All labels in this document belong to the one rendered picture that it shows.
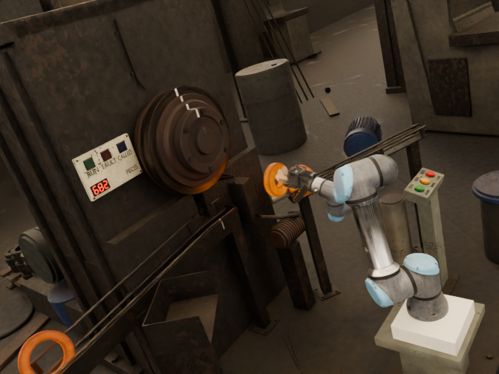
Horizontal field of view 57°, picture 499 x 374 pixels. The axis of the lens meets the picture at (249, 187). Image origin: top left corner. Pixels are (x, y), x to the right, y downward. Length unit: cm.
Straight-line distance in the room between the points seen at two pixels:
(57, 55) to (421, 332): 167
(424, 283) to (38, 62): 158
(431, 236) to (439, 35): 220
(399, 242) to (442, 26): 222
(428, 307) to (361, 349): 57
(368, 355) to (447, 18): 278
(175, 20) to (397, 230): 146
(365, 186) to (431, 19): 276
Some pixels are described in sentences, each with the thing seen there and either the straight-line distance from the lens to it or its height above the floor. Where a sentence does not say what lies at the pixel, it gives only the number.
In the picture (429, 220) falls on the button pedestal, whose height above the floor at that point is 42.
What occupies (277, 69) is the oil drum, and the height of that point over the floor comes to 85.
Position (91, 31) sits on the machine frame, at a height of 165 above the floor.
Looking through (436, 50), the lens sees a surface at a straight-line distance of 426.
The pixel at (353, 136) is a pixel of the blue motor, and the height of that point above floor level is 31.
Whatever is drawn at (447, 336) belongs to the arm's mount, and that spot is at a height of 36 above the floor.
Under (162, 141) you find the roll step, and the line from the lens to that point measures 189.
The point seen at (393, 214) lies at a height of 46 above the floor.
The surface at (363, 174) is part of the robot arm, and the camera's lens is 161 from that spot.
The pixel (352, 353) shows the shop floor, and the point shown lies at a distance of 232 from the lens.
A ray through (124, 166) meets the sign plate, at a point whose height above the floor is 112.
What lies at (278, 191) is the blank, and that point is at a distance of 209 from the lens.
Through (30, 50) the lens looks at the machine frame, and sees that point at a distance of 184.
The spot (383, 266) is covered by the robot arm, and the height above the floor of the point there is 63.
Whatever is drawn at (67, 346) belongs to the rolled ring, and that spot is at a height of 67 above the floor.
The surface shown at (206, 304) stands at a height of 60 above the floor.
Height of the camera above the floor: 163
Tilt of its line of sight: 23 degrees down
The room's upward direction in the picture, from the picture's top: 17 degrees counter-clockwise
